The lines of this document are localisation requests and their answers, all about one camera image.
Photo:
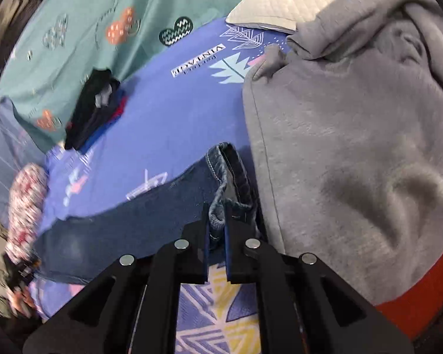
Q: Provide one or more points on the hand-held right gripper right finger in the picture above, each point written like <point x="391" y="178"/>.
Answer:
<point x="227" y="239"/>

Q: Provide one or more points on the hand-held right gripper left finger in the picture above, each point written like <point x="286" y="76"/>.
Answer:
<point x="206" y="239"/>

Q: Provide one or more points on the blue denim jeans pants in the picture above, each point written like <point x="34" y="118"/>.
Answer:
<point x="133" y="221"/>

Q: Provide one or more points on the folded blue pants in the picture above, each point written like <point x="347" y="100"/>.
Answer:
<point x="96" y="134"/>

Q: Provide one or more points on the folded red pants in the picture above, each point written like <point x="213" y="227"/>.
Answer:
<point x="120" y="110"/>

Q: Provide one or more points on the folded dark grey pants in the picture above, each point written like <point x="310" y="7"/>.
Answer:
<point x="105" y="116"/>

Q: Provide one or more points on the folded black pants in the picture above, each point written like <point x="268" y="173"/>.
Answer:
<point x="90" y="107"/>

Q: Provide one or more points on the floral bolster pillow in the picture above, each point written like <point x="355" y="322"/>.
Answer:
<point x="27" y="206"/>

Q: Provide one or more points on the grey plaid sheet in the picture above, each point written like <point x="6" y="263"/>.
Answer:
<point x="14" y="155"/>

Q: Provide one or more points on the grey fleece garment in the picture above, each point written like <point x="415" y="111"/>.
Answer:
<point x="354" y="136"/>

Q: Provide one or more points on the red fabric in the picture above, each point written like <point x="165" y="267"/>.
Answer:
<point x="417" y="306"/>

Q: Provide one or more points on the teal heart-print sheet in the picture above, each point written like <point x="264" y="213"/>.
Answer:
<point x="96" y="14"/>

